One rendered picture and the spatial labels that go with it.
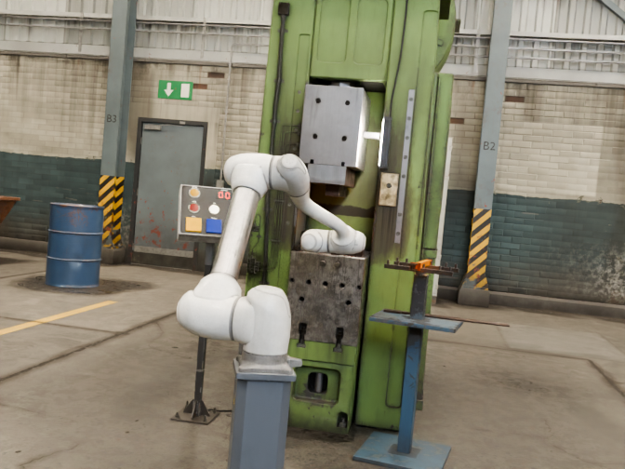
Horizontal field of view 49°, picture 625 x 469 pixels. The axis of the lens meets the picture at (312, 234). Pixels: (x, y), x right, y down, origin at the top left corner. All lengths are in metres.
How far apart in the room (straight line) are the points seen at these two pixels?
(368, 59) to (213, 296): 1.80
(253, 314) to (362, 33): 1.91
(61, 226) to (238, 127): 3.21
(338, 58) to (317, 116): 0.37
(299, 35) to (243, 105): 6.13
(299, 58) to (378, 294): 1.32
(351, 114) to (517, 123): 6.10
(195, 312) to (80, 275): 5.48
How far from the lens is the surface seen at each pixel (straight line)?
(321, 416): 3.60
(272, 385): 2.32
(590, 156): 9.55
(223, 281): 2.38
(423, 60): 3.68
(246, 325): 2.30
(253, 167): 2.62
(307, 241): 3.04
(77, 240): 7.73
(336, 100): 3.53
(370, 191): 3.95
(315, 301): 3.48
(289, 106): 3.71
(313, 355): 3.53
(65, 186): 10.86
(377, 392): 3.73
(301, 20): 3.79
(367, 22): 3.75
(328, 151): 3.51
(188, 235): 3.40
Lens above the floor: 1.19
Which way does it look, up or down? 3 degrees down
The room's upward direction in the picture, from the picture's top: 5 degrees clockwise
